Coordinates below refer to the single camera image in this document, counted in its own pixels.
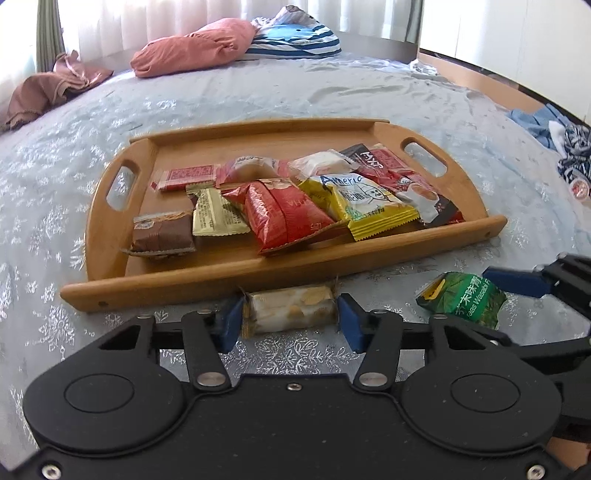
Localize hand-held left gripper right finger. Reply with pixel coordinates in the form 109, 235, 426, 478
337, 293, 513, 392

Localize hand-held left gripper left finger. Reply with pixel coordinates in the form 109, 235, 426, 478
98, 298, 246, 392

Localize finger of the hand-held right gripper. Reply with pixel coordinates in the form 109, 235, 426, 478
482, 253, 591, 320
496, 333, 591, 376

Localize green pea snack packet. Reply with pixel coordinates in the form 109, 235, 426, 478
416, 271, 509, 330

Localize nougat candy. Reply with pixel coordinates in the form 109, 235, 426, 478
237, 285, 341, 336

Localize wooden tray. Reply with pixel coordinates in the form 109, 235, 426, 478
61, 119, 508, 315

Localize gold snack packet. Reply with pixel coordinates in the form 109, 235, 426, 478
185, 183, 252, 237

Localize brown peanut bar packet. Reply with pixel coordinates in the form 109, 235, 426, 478
121, 210, 197, 260

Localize large red snack packet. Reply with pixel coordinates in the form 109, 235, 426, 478
222, 178, 350, 256

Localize red white coffee picture packet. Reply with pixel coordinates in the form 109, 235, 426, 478
392, 178, 465, 228

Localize yellow snack packet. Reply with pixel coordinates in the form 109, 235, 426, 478
298, 174, 421, 242

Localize thin red patterned wafer packet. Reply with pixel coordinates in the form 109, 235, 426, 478
150, 164, 221, 192

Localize tan cake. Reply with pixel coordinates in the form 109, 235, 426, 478
216, 156, 293, 186

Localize white cake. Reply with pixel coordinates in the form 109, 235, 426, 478
288, 149, 360, 182

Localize navy white patterned cloth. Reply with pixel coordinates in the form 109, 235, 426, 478
556, 122, 591, 185

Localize blue clothing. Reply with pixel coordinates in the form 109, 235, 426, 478
505, 103, 580, 151

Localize white crumpled cloth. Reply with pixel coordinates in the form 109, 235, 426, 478
409, 59, 439, 78

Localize snowflake bedspread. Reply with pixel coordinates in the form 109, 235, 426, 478
0, 55, 591, 457

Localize white wardrobe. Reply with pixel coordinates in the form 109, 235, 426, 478
420, 0, 591, 125

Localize pink pillow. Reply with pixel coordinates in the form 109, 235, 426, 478
130, 18, 259, 78

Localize green curtain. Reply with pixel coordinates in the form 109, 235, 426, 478
404, 0, 425, 45
36, 0, 66, 73

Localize blue striped pillow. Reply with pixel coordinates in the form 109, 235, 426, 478
245, 23, 343, 59

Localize mauve crumpled garment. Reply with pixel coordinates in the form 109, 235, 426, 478
0, 51, 114, 133

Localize white floral cloth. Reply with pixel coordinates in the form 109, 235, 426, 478
253, 4, 320, 31

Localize white sheer curtain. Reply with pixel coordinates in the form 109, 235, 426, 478
0, 0, 407, 88

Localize wooden bed frame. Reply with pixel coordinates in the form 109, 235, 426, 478
418, 52, 550, 110

